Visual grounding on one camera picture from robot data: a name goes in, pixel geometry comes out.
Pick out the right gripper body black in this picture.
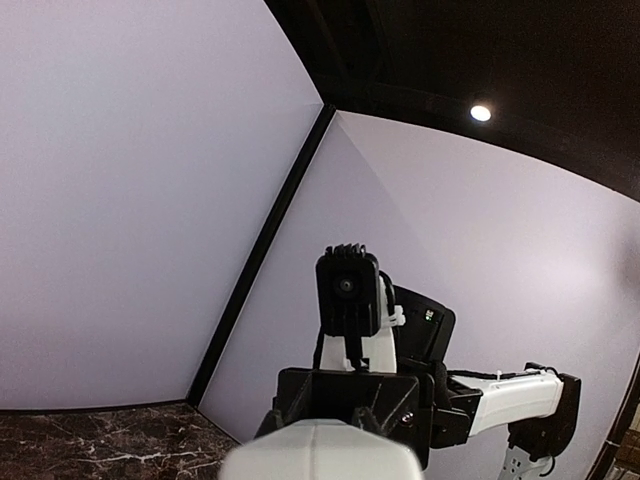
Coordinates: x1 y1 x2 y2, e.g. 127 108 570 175
272 368 435 467

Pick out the white remote control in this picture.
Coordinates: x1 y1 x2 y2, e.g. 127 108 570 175
218 419 423 480

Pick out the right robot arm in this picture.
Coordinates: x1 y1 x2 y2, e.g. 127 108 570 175
258 276 581 479

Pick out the round ceiling light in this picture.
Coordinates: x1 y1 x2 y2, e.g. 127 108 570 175
469 103 492 122

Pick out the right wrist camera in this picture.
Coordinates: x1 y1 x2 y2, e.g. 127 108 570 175
315 244 381 337

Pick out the right black frame post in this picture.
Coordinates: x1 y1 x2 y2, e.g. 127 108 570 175
186 104 336 409

